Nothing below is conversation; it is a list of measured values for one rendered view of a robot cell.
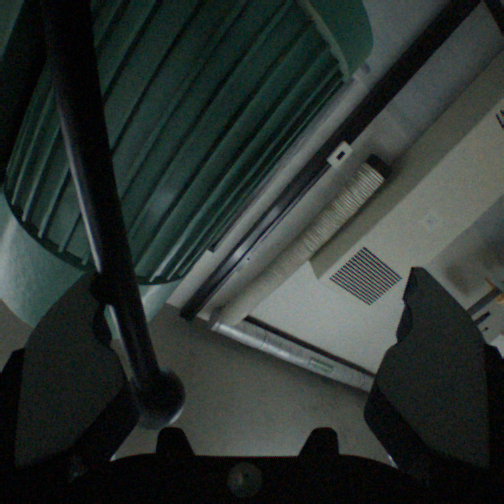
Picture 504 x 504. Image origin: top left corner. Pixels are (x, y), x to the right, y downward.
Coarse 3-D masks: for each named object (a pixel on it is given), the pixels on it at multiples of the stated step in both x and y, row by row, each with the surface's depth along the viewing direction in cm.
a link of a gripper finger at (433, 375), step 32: (416, 288) 10; (416, 320) 8; (448, 320) 8; (416, 352) 7; (448, 352) 7; (480, 352) 7; (384, 384) 6; (416, 384) 6; (448, 384) 6; (480, 384) 6; (384, 416) 6; (416, 416) 6; (448, 416) 5; (480, 416) 5; (384, 448) 6; (416, 448) 5; (448, 448) 5; (480, 448) 5
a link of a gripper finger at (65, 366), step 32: (96, 288) 11; (64, 320) 8; (96, 320) 9; (32, 352) 7; (64, 352) 7; (96, 352) 7; (32, 384) 6; (64, 384) 6; (96, 384) 6; (128, 384) 7; (32, 416) 6; (64, 416) 6; (96, 416) 6; (128, 416) 7; (32, 448) 5; (64, 448) 5; (96, 448) 6
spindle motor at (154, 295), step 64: (128, 0) 11; (192, 0) 11; (256, 0) 11; (320, 0) 11; (128, 64) 12; (192, 64) 12; (256, 64) 13; (320, 64) 14; (128, 128) 14; (192, 128) 14; (256, 128) 15; (0, 192) 18; (64, 192) 15; (128, 192) 16; (192, 192) 17; (0, 256) 18; (64, 256) 17; (192, 256) 22
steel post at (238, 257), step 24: (456, 0) 108; (480, 0) 107; (432, 24) 116; (456, 24) 113; (408, 48) 124; (432, 48) 119; (408, 72) 126; (384, 96) 132; (360, 120) 138; (336, 144) 144; (312, 168) 150; (336, 168) 148; (288, 192) 157; (264, 216) 166; (240, 240) 178; (240, 264) 181; (216, 288) 188; (192, 312) 201
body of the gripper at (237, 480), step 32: (160, 448) 5; (320, 448) 5; (96, 480) 4; (128, 480) 4; (160, 480) 4; (192, 480) 4; (224, 480) 4; (256, 480) 4; (288, 480) 4; (320, 480) 4; (352, 480) 4; (384, 480) 4; (416, 480) 4
